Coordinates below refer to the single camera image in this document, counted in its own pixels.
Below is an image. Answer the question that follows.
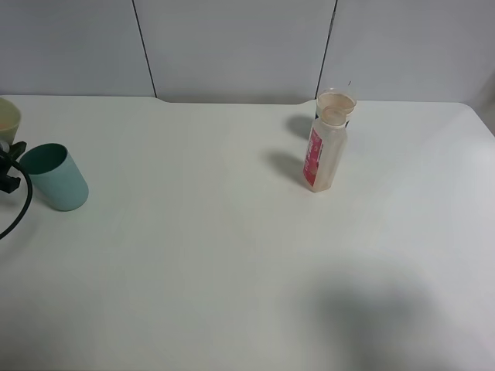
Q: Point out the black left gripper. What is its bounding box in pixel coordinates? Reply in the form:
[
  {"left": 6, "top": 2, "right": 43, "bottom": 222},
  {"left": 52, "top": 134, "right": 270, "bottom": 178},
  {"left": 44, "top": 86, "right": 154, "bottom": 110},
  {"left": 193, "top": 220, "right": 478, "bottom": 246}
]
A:
[{"left": 0, "top": 141, "right": 27, "bottom": 194}]

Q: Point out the pale green plastic cup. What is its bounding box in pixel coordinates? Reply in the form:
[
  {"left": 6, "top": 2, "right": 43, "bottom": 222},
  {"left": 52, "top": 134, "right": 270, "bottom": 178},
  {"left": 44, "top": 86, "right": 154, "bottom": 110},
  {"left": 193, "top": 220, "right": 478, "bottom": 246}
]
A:
[{"left": 0, "top": 97, "right": 22, "bottom": 145}]

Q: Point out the clear plastic drink bottle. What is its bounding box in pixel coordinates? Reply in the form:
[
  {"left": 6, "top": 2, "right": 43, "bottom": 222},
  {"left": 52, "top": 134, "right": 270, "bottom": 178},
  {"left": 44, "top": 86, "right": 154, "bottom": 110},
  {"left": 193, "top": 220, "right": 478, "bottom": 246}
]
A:
[{"left": 302, "top": 106, "right": 347, "bottom": 192}]

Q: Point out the teal plastic cup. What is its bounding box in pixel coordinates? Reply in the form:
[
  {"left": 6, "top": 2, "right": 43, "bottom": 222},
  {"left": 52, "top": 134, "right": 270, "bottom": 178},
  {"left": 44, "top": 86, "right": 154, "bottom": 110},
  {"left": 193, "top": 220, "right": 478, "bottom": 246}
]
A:
[{"left": 19, "top": 143, "right": 89, "bottom": 212}]

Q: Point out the blue white paper cup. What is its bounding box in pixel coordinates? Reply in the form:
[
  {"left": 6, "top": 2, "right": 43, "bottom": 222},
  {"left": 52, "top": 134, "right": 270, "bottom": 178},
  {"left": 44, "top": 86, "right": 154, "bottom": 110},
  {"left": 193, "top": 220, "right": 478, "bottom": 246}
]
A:
[{"left": 315, "top": 88, "right": 357, "bottom": 125}]

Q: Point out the black left camera cable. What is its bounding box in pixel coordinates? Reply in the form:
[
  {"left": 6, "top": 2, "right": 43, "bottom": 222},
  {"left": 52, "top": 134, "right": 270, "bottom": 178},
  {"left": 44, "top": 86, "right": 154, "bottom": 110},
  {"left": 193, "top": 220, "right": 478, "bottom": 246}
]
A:
[{"left": 0, "top": 154, "right": 34, "bottom": 241}]

